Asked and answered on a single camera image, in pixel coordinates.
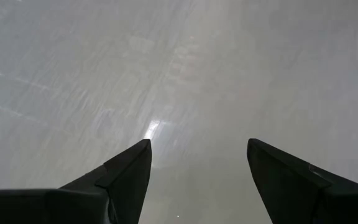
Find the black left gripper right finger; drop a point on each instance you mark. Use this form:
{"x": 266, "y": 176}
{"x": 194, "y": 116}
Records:
{"x": 291, "y": 186}

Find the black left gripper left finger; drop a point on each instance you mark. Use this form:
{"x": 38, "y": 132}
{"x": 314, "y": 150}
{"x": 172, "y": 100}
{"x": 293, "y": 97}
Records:
{"x": 117, "y": 186}

